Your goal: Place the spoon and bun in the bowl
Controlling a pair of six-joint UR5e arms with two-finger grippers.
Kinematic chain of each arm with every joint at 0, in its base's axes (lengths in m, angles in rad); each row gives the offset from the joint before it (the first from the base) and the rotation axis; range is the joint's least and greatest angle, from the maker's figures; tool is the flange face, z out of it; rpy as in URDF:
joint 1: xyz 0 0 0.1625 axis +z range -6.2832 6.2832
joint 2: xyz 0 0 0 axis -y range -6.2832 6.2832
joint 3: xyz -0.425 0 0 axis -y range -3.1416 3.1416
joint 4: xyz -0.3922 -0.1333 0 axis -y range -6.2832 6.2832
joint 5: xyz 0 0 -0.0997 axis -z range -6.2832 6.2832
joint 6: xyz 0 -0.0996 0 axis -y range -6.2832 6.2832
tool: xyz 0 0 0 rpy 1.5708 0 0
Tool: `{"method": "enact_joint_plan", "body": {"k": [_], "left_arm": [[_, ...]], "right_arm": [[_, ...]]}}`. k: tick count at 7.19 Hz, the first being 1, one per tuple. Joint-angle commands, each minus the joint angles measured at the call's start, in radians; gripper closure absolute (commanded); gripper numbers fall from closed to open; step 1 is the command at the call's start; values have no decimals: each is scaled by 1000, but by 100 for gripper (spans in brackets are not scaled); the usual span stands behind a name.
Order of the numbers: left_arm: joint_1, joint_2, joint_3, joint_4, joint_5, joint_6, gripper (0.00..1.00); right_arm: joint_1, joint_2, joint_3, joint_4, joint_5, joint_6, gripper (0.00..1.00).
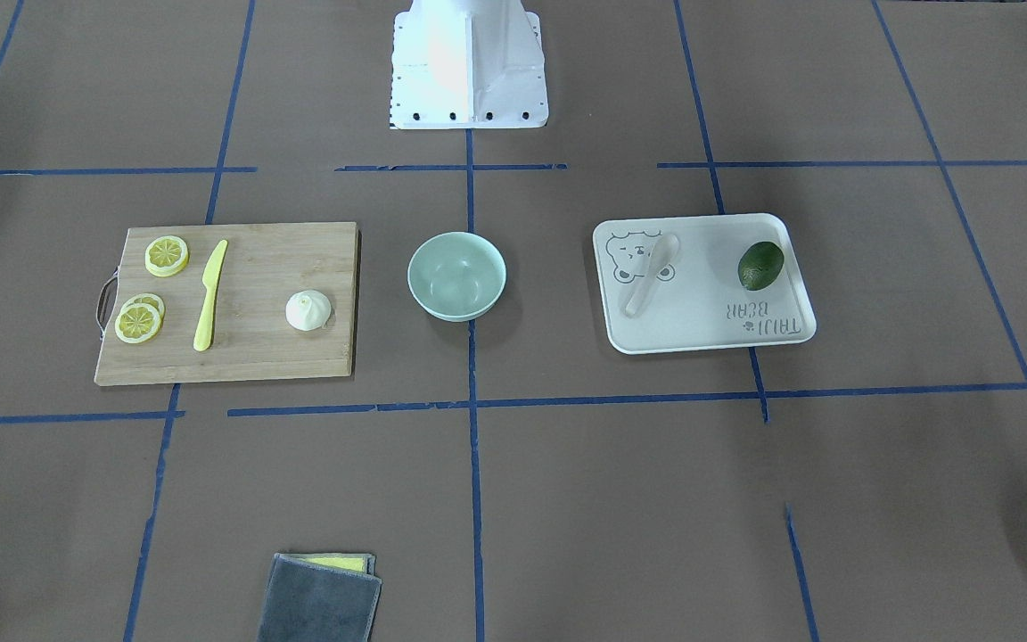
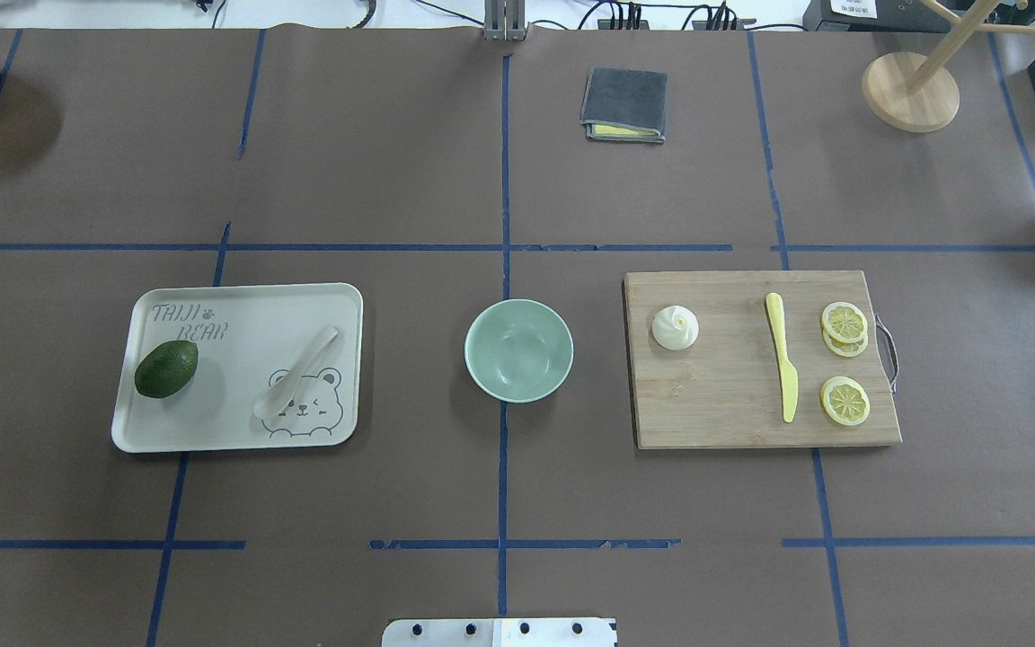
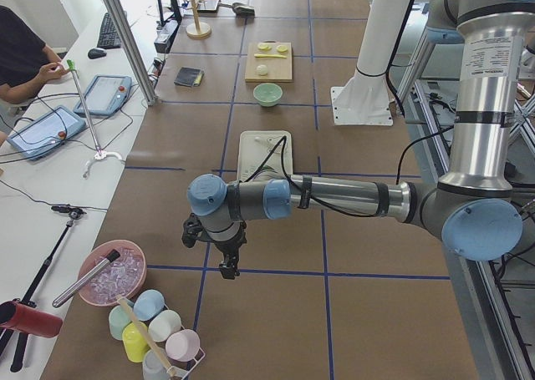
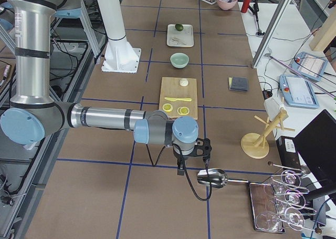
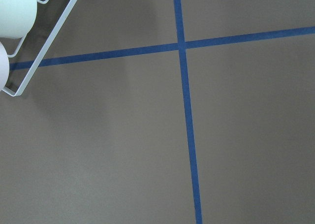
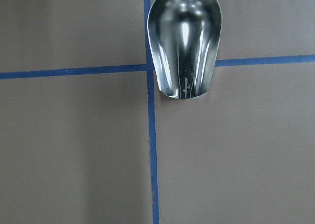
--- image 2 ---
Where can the white steamed bun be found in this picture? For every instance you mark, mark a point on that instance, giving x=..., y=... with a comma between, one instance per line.
x=675, y=328

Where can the mint green bowl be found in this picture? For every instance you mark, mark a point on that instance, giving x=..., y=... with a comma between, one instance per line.
x=518, y=350

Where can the bamboo cutting board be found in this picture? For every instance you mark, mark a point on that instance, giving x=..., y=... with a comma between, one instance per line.
x=724, y=390

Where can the grey folded cloth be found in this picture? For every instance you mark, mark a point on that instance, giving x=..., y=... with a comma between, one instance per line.
x=625, y=105

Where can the cream bear-print tray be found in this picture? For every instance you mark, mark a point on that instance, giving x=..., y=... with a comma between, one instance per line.
x=248, y=337

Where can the yellow plastic knife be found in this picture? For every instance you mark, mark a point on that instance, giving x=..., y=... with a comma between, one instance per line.
x=789, y=377

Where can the lemon slice under upper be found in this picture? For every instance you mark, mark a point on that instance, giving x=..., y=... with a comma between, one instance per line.
x=845, y=349

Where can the lemon slice lower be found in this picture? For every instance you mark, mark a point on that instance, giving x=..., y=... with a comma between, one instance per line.
x=845, y=401

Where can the green avocado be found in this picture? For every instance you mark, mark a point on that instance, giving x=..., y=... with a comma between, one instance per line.
x=167, y=369

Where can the wooden mug tree stand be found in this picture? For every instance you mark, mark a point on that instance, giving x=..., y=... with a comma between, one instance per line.
x=914, y=92

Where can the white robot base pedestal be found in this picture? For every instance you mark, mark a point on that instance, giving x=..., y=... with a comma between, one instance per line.
x=502, y=631

